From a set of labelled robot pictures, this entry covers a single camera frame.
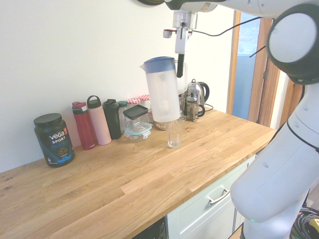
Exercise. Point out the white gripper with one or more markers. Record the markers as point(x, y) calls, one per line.
point(180, 44)

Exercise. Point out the translucent pitcher with blue lid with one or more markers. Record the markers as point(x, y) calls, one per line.
point(163, 99)

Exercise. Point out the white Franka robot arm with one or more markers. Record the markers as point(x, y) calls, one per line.
point(286, 161)

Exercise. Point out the red water bottle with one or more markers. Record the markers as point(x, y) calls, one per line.
point(84, 129)

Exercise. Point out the stainless steel electric kettle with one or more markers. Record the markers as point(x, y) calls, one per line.
point(199, 90)

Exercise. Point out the clear glass mug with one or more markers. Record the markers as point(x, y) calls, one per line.
point(182, 107)

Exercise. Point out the glass French press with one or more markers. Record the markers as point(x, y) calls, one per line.
point(193, 109)

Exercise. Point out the tall jar red gingham lid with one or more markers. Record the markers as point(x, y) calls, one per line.
point(144, 97)
point(133, 100)

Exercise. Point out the small jar red gingham lid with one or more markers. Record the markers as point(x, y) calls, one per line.
point(150, 116)

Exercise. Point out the cereal container white red lid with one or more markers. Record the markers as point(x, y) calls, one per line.
point(160, 125)

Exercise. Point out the square canister with black lid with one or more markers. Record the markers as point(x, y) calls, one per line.
point(135, 111)

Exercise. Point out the clear bottle with green lid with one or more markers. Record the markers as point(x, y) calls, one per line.
point(122, 105)

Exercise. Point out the clear drinking glass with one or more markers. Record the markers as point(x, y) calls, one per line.
point(174, 139)

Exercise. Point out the glass container teal clip lid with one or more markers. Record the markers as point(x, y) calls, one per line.
point(138, 133)

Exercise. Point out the black shaker bottle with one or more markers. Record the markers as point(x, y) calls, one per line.
point(112, 119)

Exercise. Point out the metal door hinge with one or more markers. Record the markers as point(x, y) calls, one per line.
point(265, 75)

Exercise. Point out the pink bottle with black lid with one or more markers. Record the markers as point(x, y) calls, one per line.
point(99, 124)

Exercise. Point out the black Vega protein tub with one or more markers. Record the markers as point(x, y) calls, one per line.
point(53, 142)

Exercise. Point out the white cabinet drawer front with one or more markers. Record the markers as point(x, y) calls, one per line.
point(199, 219)

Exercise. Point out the black dishwasher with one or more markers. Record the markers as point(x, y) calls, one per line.
point(157, 230)

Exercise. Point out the yellow box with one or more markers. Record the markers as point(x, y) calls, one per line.
point(314, 225)

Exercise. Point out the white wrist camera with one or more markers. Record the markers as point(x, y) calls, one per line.
point(168, 33)

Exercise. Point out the dark round wall object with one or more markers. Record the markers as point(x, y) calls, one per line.
point(152, 2)

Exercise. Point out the wooden door frame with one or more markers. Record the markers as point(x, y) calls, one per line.
point(256, 99)

